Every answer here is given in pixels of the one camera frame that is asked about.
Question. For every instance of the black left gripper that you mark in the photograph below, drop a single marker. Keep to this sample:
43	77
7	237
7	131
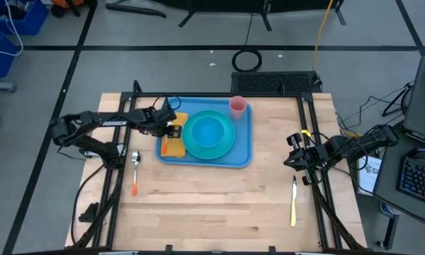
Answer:
156	120

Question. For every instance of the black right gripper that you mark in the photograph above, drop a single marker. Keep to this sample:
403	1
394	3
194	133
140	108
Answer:
313	157

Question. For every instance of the yellow cloth napkin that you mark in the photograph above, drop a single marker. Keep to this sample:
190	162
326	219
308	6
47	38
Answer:
178	148

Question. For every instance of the blue plastic bowl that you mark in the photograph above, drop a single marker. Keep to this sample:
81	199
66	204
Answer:
207	131

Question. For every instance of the green plastic plate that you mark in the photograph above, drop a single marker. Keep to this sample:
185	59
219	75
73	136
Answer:
230	141

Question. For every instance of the pink plastic cup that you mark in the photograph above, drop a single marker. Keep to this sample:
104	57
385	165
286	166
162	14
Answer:
238	104

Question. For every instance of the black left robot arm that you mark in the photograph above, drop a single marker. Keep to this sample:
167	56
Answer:
113	123

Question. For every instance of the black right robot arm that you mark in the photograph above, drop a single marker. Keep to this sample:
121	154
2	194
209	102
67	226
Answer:
357	143

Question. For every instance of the light blue plastic tray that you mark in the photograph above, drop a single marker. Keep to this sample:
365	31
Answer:
241	141

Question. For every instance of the yellow tape tag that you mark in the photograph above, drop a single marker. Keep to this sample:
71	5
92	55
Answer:
306	133

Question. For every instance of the white printed paper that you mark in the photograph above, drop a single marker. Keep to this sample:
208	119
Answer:
370	177

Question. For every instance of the black perforated computer case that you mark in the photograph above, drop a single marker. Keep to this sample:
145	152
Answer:
276	82

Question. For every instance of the silver aluminium bar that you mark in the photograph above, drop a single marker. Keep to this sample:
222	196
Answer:
310	253
118	253

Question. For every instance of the grey desk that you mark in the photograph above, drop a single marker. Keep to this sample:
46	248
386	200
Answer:
389	177

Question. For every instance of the blue and white tape roll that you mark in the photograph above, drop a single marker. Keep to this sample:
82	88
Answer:
387	209

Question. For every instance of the black vacuum wand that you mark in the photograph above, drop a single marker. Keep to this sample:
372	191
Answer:
134	10

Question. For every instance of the backlit black keyboard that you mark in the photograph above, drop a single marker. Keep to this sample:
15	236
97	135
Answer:
418	180

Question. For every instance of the dark desk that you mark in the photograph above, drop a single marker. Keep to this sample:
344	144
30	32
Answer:
421	106

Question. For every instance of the black partition panel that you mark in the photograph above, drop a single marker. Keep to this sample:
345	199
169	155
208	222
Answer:
233	4

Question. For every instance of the orange and black shop vacuum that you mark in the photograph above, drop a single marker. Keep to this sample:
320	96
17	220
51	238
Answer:
65	3

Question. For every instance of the grey floor bar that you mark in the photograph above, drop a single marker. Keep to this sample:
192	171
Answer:
0	86

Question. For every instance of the blue plastic bin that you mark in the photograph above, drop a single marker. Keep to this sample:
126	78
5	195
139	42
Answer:
21	17
0	56

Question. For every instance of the black aluminium table frame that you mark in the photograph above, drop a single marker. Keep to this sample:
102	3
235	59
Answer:
212	94

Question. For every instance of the black frame clamp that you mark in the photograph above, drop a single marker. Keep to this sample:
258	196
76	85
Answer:
90	212

